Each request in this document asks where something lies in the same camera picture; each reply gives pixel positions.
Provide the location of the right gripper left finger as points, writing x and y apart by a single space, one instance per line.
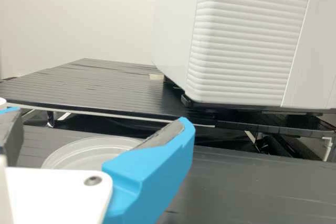
11 134

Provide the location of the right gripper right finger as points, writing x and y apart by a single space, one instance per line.
152 176

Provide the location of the petri dish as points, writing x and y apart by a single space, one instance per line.
86 150

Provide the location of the white incubator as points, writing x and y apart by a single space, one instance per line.
173 37

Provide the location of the incubator door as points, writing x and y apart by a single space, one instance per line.
249 51

